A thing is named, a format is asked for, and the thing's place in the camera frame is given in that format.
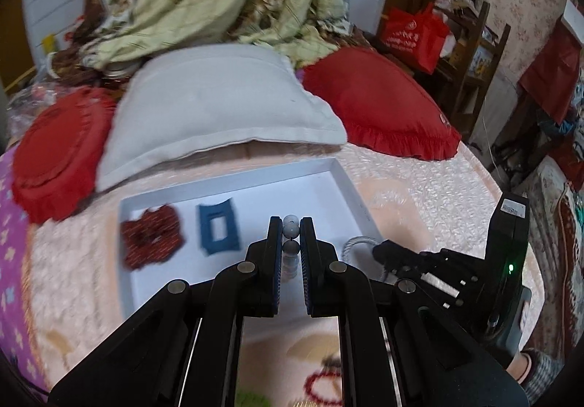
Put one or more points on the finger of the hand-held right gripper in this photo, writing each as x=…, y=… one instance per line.
x=401, y=256
x=433, y=288

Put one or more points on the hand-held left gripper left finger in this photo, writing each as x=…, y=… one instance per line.
x=275, y=272

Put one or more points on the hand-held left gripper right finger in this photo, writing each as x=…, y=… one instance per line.
x=306, y=272

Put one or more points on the white shallow tray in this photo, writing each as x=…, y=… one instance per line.
x=255, y=188

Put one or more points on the person's right forearm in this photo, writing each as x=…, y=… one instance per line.
x=543, y=370

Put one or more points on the pink fluffy blanket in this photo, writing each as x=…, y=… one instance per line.
x=410, y=197

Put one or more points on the brown patterned blanket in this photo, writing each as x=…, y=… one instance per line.
x=565, y=224

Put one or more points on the blue hair claw clip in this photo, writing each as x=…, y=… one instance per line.
x=205, y=229

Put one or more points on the dark red patterned scrunchie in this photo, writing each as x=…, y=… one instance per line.
x=150, y=236

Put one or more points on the red heart-shaped ruffled pillow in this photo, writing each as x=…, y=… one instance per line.
x=374, y=106

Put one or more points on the wooden rack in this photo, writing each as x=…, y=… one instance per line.
x=465, y=83

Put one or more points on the white pillow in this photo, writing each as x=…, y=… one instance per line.
x=219, y=106

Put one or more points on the red hanging cloth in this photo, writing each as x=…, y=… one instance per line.
x=552, y=65

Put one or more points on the red shopping bag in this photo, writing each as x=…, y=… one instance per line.
x=410, y=37

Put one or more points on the pink floral curtain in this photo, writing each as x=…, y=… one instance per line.
x=524, y=1

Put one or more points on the red round ruffled pillow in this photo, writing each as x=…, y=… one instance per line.
x=54, y=151

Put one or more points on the purple floral bedsheet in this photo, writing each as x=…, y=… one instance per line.
x=13, y=297

